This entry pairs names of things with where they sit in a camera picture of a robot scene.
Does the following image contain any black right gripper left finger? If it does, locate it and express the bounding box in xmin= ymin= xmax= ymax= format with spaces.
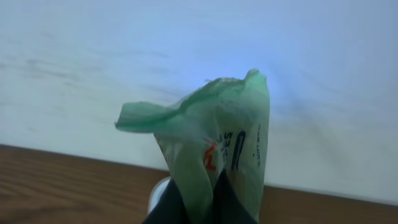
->
xmin=142 ymin=179 xmax=190 ymax=224

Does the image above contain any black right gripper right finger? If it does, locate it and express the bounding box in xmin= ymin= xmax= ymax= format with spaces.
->
xmin=212 ymin=170 xmax=257 ymax=224

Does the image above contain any teal wet wipes pack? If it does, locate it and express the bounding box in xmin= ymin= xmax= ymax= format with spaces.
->
xmin=115 ymin=69 xmax=270 ymax=222

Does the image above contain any white barcode scanner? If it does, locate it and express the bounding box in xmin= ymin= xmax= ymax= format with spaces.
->
xmin=147 ymin=177 xmax=170 ymax=215

